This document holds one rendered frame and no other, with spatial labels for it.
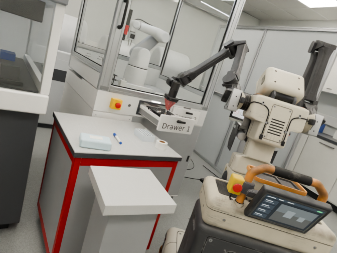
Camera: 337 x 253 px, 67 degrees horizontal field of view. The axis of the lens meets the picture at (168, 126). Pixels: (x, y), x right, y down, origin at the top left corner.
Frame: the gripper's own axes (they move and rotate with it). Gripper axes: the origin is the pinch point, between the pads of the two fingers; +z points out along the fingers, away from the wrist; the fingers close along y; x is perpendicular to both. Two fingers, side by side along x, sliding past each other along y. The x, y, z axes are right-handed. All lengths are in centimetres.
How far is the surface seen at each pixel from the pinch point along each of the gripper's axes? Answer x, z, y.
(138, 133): 23.2, 15.0, -14.4
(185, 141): -44, 34, 21
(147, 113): 9.6, 8.3, 7.3
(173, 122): -0.5, 4.7, -12.3
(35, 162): 64, 104, 85
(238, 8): -54, -84, 33
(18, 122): 88, 22, -2
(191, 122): -15.9, 3.3, -11.4
